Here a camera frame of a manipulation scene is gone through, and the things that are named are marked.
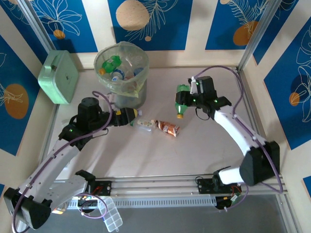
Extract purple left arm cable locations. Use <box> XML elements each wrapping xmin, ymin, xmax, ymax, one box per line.
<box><xmin>11</xmin><ymin>91</ymin><xmax>114</xmax><ymax>233</ymax></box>

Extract clear bottle flower label green cap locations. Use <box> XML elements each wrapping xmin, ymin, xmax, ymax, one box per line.
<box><xmin>130</xmin><ymin>118</ymin><xmax>156</xmax><ymax>134</ymax></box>

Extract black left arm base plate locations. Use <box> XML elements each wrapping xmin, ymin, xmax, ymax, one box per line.
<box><xmin>84</xmin><ymin>181</ymin><xmax>113</xmax><ymax>197</ymax></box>

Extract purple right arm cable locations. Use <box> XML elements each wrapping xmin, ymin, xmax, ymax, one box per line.
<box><xmin>195</xmin><ymin>65</ymin><xmax>284</xmax><ymax>212</ymax></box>

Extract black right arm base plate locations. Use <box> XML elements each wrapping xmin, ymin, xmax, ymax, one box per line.
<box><xmin>196</xmin><ymin>176</ymin><xmax>244</xmax><ymax>195</ymax></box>

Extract brown coffee label bottle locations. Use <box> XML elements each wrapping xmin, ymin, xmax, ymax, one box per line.
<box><xmin>152</xmin><ymin>119</ymin><xmax>181</xmax><ymax>138</ymax></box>

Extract grey slotted cable duct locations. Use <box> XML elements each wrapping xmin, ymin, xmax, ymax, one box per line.
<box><xmin>67</xmin><ymin>196</ymin><xmax>218</xmax><ymax>210</ymax></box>

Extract aluminium frame post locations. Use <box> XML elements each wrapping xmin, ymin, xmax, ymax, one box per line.
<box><xmin>238</xmin><ymin>0</ymin><xmax>284</xmax><ymax>71</ymax></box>
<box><xmin>17</xmin><ymin>0</ymin><xmax>58</xmax><ymax>51</ymax></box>

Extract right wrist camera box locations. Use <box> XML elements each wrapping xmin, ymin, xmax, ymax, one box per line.
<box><xmin>188</xmin><ymin>76</ymin><xmax>199</xmax><ymax>95</ymax></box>

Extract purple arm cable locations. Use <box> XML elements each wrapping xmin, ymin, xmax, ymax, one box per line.
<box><xmin>11</xmin><ymin>91</ymin><xmax>114</xmax><ymax>233</ymax></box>
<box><xmin>195</xmin><ymin>65</ymin><xmax>284</xmax><ymax>212</ymax></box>

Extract mint green carry case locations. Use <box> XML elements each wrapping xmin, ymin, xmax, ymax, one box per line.
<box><xmin>37</xmin><ymin>50</ymin><xmax>79</xmax><ymax>105</ymax></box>

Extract grey mesh waste bin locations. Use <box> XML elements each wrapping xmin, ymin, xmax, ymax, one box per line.
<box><xmin>94</xmin><ymin>41</ymin><xmax>150</xmax><ymax>109</ymax></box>

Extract green bottle yellow cap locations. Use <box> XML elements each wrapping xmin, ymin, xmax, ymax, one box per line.
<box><xmin>98</xmin><ymin>55</ymin><xmax>122</xmax><ymax>76</ymax></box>
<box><xmin>174</xmin><ymin>84</ymin><xmax>192</xmax><ymax>119</ymax></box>

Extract green plastic bin bag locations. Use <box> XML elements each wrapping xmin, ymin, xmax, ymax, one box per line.
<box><xmin>94</xmin><ymin>41</ymin><xmax>150</xmax><ymax>98</ymax></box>

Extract clear compartment organizer box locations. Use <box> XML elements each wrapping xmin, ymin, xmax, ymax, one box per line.
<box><xmin>96</xmin><ymin>197</ymin><xmax>123</xmax><ymax>233</ymax></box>

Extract aluminium mounting rail frame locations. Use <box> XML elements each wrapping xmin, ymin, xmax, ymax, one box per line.
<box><xmin>20</xmin><ymin>174</ymin><xmax>290</xmax><ymax>199</ymax></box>

